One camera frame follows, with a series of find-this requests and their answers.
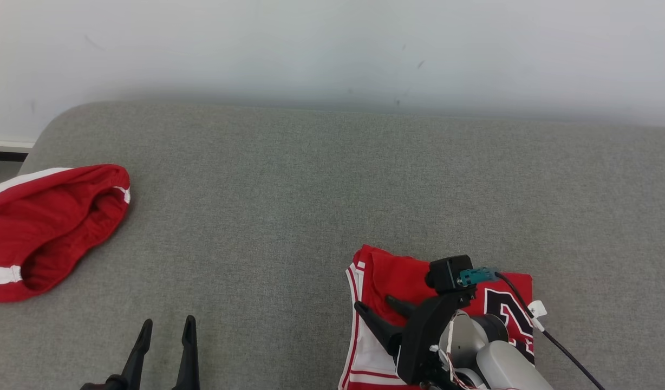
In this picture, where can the red jersey with number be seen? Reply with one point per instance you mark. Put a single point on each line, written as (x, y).
(397, 276)

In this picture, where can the red shorts with white stripe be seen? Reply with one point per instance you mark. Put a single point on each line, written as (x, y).
(45, 227)

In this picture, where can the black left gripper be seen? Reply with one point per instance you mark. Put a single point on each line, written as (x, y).
(108, 383)

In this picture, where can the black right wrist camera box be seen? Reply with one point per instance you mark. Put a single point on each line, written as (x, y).
(449, 273)

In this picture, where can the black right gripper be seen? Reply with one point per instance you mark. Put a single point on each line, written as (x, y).
(424, 336)

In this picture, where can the white wall baseboard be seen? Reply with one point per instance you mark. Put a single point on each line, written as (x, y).
(7, 145)

